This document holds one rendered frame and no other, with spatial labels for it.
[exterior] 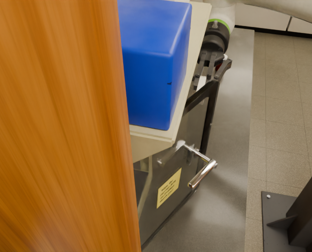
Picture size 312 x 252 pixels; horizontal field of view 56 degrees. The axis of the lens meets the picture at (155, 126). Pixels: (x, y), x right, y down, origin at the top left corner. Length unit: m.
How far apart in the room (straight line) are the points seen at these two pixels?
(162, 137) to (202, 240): 0.59
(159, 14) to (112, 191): 0.17
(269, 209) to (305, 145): 0.69
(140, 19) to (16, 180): 0.18
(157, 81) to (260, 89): 2.64
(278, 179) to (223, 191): 1.31
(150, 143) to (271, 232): 1.73
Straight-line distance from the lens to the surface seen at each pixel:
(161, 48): 0.24
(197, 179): 0.63
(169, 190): 0.66
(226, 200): 0.93
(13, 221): 0.39
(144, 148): 0.31
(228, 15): 0.95
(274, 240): 1.97
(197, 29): 0.46
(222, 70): 0.76
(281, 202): 2.11
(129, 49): 0.24
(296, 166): 2.35
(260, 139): 2.42
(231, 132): 1.10
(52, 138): 0.20
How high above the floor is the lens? 1.73
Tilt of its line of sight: 47 degrees down
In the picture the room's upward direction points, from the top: straight up
